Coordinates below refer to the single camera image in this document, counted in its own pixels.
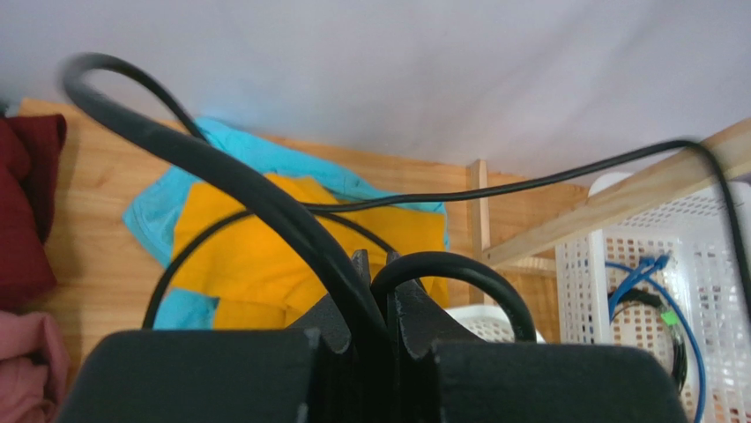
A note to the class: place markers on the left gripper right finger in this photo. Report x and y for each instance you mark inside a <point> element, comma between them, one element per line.
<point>446,374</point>

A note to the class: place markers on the white rectangular perforated basket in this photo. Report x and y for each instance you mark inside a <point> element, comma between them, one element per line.
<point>699,277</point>

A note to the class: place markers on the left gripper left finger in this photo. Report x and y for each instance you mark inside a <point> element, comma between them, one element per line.
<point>307,373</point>

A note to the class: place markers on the orange cloth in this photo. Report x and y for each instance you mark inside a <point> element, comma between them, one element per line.
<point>246,277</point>

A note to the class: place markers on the pink cloth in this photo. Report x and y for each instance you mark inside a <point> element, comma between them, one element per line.
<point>34,368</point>

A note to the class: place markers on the white oval perforated basket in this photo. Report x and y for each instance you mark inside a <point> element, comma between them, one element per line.
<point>487,322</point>

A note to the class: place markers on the dark red cloth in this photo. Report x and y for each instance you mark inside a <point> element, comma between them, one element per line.
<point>30,152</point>

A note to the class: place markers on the teal cloth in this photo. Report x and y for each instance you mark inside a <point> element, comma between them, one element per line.
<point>153,214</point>

